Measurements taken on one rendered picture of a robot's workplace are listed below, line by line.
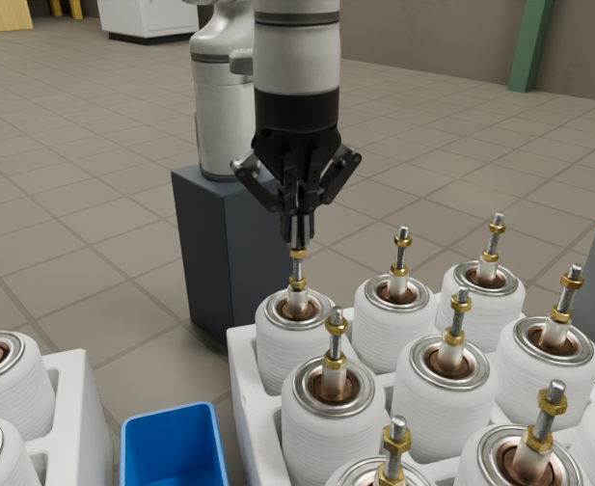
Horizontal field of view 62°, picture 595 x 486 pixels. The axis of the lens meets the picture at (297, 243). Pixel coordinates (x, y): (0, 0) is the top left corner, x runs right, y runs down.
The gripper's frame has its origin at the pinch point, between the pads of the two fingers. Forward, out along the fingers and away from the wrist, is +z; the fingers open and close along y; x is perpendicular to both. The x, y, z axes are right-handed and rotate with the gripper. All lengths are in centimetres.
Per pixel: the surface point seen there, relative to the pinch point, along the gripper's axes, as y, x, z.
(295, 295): -0.6, -1.2, 7.7
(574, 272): 22.5, -13.9, 1.7
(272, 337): -3.8, -3.0, 11.0
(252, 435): -7.9, -9.3, 17.4
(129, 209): -18, 87, 36
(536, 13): 177, 165, 0
